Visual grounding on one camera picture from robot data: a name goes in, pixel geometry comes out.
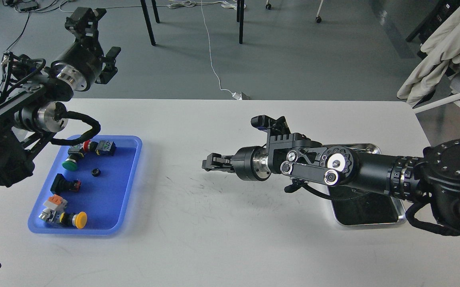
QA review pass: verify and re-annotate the green push button switch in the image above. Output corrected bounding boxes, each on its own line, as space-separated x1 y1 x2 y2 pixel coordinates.
61 154 84 171

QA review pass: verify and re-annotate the white cable with adapter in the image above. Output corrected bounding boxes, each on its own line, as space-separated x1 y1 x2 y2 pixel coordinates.
201 0 251 101

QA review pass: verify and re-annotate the black red switch part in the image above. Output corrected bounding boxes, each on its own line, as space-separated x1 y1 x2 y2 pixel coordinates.
50 174 81 195

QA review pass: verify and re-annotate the black table leg left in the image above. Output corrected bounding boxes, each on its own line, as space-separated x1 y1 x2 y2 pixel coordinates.
139 0 160 47

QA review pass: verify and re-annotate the beige jacket on chair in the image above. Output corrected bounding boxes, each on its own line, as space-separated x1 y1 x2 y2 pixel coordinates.
397 7 460 106

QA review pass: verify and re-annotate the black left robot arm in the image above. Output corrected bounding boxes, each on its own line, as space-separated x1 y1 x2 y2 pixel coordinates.
0 7 121 187

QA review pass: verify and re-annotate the black table leg right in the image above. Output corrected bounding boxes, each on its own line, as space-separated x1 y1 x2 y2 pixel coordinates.
236 0 245 44

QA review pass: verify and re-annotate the black floor cable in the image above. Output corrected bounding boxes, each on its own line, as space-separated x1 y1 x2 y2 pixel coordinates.
0 12 33 112

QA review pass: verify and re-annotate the blue plastic tray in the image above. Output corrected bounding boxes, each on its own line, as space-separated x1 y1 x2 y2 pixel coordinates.
28 136 142 236

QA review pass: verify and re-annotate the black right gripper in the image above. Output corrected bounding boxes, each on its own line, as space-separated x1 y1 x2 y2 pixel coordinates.
202 146 271 181

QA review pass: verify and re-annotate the small black gear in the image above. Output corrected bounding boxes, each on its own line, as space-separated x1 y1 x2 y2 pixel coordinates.
91 168 101 177

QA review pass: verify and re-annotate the silver metal tray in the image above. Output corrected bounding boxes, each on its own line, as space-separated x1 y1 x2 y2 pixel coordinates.
325 143 406 227

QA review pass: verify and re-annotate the red push button switch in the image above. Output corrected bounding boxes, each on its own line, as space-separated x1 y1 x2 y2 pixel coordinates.
67 140 91 156

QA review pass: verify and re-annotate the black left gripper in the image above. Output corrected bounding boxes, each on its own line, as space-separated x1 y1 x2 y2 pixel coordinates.
50 7 122 92

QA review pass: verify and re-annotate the yellow push button switch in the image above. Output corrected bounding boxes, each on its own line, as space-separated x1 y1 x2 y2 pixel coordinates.
38 209 88 229

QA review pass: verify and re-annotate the orange grey contact block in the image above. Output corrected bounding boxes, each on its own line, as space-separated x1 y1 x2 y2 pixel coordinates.
43 195 69 212

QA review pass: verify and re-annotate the black table leg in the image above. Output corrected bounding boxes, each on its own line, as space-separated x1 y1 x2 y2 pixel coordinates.
236 0 245 44
139 0 160 47

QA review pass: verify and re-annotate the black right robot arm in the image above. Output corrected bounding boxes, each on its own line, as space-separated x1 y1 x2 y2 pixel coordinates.
202 115 460 236

